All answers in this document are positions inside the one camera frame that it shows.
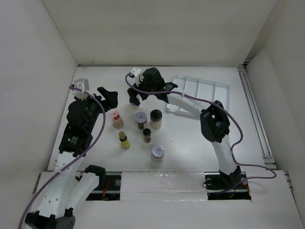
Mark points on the aluminium rail right side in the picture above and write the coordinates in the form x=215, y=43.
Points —
x=266, y=150

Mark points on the white lid beige spice jar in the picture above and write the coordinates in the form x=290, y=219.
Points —
x=157, y=153

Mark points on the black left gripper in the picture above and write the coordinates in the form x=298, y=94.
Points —
x=110, y=97

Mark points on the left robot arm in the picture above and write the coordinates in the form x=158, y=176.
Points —
x=55, y=203

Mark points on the tall blue label spice bottle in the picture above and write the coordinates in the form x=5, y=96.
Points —
x=134, y=106

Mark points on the white plastic organizer tray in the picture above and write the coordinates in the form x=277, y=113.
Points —
x=205, y=89

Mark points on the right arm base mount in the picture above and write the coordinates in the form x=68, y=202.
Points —
x=218, y=190

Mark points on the white lid brown spice jar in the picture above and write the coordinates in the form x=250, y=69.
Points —
x=141, y=120

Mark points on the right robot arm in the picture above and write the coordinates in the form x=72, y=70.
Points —
x=213, y=117

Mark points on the yellow label brown cap bottle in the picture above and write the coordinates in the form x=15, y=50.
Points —
x=124, y=140

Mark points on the black cap beige spice jar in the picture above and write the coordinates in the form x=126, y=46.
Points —
x=156, y=119

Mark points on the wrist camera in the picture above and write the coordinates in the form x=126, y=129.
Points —
x=135, y=73
x=83, y=85

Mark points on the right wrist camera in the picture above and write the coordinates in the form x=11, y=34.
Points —
x=135, y=73

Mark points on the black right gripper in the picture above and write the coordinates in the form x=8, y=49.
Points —
x=133, y=98

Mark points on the small black cap pepper jar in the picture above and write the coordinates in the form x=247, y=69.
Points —
x=146, y=135

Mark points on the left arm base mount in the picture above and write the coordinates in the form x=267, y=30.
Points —
x=109, y=190

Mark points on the pink cap spice bottle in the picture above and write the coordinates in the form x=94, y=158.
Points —
x=117, y=120

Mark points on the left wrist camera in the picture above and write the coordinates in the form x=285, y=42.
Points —
x=83, y=85

